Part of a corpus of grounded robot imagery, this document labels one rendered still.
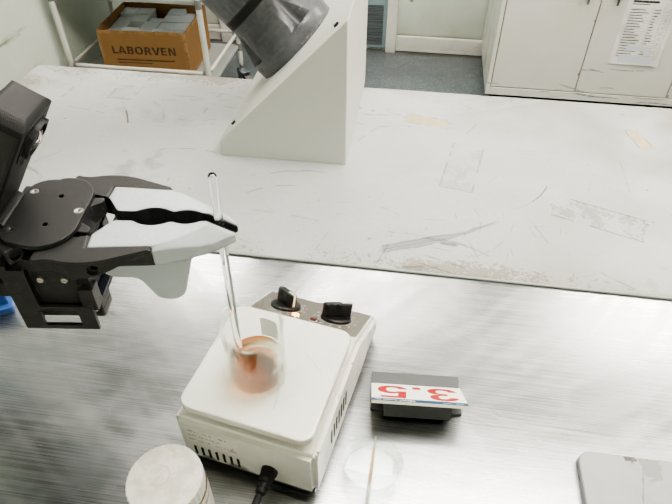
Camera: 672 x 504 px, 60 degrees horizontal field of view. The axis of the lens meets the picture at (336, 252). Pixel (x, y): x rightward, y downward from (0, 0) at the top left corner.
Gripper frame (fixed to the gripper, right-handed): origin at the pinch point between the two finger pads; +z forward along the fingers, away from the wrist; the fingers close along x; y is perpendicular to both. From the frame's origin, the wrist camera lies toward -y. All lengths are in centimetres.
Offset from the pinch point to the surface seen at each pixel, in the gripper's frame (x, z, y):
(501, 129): -56, 36, 25
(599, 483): 6.1, 31.9, 24.2
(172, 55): -212, -62, 85
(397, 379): -5.2, 14.9, 25.1
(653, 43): -220, 147, 78
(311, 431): 5.7, 6.4, 16.9
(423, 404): 0.1, 16.6, 21.5
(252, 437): 5.1, 1.5, 19.0
